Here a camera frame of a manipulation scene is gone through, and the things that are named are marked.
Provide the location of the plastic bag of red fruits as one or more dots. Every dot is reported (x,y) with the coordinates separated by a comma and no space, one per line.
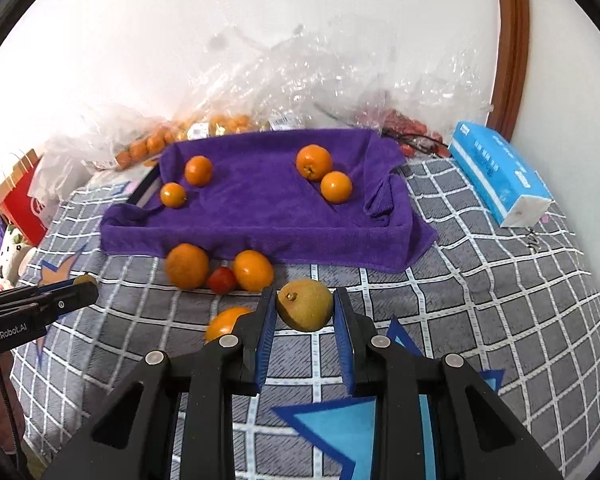
(400,120)

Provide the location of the large orange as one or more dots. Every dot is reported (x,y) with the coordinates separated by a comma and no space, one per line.
(187,265)

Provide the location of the brown wooden door frame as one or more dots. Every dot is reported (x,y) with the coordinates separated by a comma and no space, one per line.
(515,45)

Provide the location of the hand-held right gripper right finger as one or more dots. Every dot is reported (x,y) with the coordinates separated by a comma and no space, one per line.
(344,345)

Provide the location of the blue tissue pack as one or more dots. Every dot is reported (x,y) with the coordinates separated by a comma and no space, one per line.
(495,170)

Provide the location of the red paper shopping bag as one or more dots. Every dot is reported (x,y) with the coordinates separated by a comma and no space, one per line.
(22,210)

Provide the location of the small metal clip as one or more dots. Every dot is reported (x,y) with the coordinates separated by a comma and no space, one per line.
(533,242)

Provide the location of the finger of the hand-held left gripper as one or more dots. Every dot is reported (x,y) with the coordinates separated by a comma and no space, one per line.
(70,300)
(50,288)

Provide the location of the grey plastic bag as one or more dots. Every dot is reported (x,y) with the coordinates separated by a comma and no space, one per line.
(55,175)

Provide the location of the labelled plastic bag of kumquats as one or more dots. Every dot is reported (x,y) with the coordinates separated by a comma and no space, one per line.
(230,122)

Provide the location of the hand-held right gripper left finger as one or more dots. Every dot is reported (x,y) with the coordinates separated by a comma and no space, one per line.
(266,345)

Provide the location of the grey checkered star blanket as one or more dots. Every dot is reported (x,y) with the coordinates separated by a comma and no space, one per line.
(430,300)

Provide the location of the small red apple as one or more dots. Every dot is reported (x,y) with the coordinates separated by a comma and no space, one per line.
(223,279)

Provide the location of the plastic bag of mandarins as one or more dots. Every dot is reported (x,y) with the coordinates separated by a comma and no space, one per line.
(145,146)

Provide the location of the white floral plush pillow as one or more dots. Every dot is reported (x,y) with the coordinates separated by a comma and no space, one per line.
(12,255)

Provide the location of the yellow-green round fruit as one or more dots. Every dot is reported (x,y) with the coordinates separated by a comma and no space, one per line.
(304,305)

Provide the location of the orange mandarin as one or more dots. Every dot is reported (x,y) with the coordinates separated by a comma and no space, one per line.
(173,195)
(336,187)
(198,170)
(225,322)
(313,161)
(253,270)

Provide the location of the purple towel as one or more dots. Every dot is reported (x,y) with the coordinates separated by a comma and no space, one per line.
(260,220)

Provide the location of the crumpled clear plastic wrap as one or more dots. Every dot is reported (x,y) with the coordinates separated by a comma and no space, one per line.
(330,60)

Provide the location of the plastic bag of yellow fruits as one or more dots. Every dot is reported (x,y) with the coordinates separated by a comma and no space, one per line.
(282,121)

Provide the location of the yellow round fruit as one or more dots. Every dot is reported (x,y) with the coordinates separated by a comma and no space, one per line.
(85,278)

